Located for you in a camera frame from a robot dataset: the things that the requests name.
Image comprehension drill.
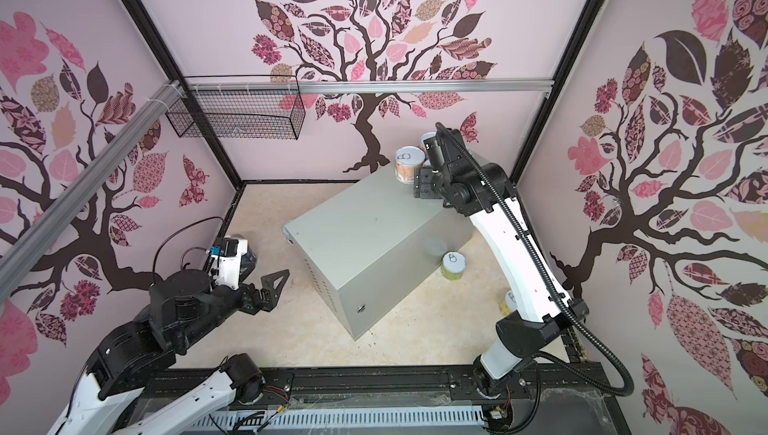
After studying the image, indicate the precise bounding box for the black wire mesh basket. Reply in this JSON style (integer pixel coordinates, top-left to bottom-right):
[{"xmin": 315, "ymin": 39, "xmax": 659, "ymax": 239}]
[{"xmin": 166, "ymin": 75, "xmax": 306, "ymax": 140}]

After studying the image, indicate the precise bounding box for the tall blue labelled can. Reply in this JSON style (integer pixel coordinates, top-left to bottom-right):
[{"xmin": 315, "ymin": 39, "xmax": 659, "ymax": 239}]
[{"xmin": 239, "ymin": 248, "xmax": 257, "ymax": 277}]

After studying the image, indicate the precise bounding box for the left aluminium rail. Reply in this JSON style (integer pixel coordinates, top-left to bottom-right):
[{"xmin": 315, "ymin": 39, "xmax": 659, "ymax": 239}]
[{"xmin": 1, "ymin": 80, "xmax": 182, "ymax": 300}]

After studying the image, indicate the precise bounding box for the orange labelled can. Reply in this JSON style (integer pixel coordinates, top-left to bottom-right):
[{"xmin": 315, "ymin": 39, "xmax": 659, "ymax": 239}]
[{"xmin": 395, "ymin": 146, "xmax": 425, "ymax": 184}]

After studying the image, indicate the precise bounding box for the pink labelled can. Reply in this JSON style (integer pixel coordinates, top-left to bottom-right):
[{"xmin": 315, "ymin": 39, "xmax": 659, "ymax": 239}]
[{"xmin": 420, "ymin": 131, "xmax": 437, "ymax": 149}]

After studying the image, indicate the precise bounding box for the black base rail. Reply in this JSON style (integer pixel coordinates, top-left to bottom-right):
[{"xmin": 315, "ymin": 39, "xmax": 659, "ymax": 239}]
[{"xmin": 149, "ymin": 365, "xmax": 607, "ymax": 412}]

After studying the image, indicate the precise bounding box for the black right corner post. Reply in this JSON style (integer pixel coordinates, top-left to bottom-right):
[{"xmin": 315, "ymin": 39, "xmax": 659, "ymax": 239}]
[{"xmin": 509, "ymin": 0, "xmax": 608, "ymax": 185}]

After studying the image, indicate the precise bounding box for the green labelled can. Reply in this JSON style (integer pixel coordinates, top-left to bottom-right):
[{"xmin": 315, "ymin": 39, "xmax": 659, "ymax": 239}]
[{"xmin": 440, "ymin": 251, "xmax": 467, "ymax": 281}]

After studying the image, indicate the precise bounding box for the grey metal cabinet box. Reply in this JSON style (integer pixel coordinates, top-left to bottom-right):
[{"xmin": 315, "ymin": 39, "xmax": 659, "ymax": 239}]
[{"xmin": 283, "ymin": 167, "xmax": 474, "ymax": 339}]

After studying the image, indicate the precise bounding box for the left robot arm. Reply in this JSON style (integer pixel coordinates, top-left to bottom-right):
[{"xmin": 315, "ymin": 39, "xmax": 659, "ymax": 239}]
[{"xmin": 49, "ymin": 269, "xmax": 290, "ymax": 434}]

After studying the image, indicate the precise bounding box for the yellow labelled can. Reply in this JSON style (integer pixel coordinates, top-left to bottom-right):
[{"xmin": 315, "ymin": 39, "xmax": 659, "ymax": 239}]
[{"xmin": 500, "ymin": 290, "xmax": 517, "ymax": 317}]

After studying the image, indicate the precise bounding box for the back aluminium rail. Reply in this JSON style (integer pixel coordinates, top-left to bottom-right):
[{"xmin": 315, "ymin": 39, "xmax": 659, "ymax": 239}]
[{"xmin": 187, "ymin": 78, "xmax": 554, "ymax": 94}]

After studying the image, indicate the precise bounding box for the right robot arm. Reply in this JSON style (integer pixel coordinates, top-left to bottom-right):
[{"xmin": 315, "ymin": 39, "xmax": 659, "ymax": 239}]
[{"xmin": 416, "ymin": 124, "xmax": 635, "ymax": 397}]

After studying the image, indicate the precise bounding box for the white slotted cable duct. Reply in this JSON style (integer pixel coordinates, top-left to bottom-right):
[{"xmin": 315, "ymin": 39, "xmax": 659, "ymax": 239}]
[{"xmin": 186, "ymin": 406, "xmax": 486, "ymax": 434}]

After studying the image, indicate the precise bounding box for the aluminium rail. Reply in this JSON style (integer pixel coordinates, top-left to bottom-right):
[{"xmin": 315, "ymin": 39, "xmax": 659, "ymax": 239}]
[
  {"xmin": 187, "ymin": 78, "xmax": 554, "ymax": 94},
  {"xmin": 1, "ymin": 80, "xmax": 182, "ymax": 300}
]

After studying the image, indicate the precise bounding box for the black corner frame post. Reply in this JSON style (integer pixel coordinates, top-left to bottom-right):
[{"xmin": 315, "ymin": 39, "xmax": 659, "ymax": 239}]
[{"xmin": 120, "ymin": 0, "xmax": 244, "ymax": 190}]

